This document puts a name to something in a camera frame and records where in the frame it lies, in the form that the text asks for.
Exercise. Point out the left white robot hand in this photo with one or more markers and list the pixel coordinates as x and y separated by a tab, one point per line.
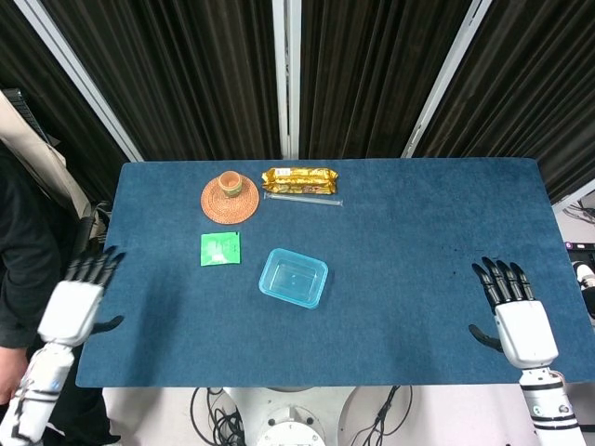
70	311

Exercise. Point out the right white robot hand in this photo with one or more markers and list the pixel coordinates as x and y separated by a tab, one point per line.
525	334

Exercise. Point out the blue plastic container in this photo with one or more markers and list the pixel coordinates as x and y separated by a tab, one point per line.
267	285

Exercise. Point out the clear plastic container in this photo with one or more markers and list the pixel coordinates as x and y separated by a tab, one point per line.
294	279

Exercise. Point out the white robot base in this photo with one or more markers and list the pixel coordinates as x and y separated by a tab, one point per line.
288	418

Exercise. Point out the person in black clothes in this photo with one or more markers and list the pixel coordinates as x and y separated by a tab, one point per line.
28	241

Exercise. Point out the white red shoe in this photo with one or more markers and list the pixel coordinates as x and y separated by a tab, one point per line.
586	274

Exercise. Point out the black office chair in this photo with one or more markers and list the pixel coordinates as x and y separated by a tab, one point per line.
90	227

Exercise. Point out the black device with purple light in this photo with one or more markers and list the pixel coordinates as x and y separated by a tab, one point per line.
581	245

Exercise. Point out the blue fabric table cloth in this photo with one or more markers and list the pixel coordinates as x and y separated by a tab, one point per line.
395	279

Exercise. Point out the green sachet packet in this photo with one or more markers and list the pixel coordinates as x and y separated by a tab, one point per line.
220	248

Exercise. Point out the round woven rattan coaster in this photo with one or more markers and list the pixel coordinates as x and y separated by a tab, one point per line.
218	211

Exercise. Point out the small orange green ceramic cup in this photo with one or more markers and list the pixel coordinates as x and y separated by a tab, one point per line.
230	183

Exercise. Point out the clear wrapped drinking straw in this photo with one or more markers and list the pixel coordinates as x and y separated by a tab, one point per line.
302	199

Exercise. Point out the gold biscuit packet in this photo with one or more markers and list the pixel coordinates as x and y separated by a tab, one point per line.
300	181

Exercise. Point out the black pleated curtain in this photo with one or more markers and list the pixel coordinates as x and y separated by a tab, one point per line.
186	69

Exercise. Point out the white frame post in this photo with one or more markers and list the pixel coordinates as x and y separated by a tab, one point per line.
286	79
441	79
83	88

